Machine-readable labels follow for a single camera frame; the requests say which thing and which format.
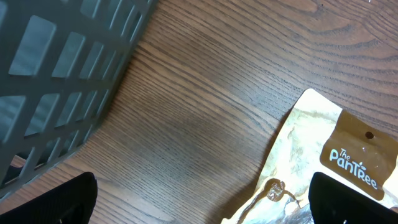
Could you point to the grey plastic mesh basket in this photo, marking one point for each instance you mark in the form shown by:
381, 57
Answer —
61, 64

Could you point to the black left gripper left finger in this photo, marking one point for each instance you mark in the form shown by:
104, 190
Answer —
72, 202

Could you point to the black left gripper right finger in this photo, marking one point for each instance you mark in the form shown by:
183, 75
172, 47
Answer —
334, 202

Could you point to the red white snack packet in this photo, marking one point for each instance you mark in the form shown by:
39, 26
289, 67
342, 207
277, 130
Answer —
319, 136

